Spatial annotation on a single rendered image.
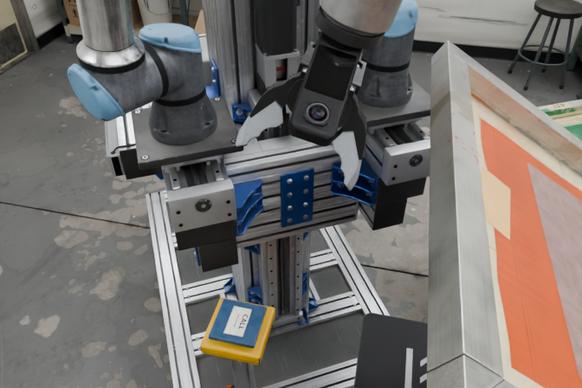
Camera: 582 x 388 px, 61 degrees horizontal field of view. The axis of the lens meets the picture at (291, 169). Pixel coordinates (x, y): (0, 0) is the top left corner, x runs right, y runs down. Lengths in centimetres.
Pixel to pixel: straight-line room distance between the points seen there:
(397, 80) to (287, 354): 114
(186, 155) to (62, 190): 216
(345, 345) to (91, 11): 149
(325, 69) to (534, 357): 32
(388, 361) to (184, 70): 71
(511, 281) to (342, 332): 149
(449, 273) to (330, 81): 21
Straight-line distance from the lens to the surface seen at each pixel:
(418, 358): 110
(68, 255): 275
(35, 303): 261
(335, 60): 50
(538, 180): 78
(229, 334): 108
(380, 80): 119
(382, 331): 112
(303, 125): 46
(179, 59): 101
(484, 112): 81
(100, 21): 89
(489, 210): 61
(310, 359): 193
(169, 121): 107
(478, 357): 39
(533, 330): 54
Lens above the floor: 187
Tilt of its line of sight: 38 degrees down
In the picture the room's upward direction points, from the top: straight up
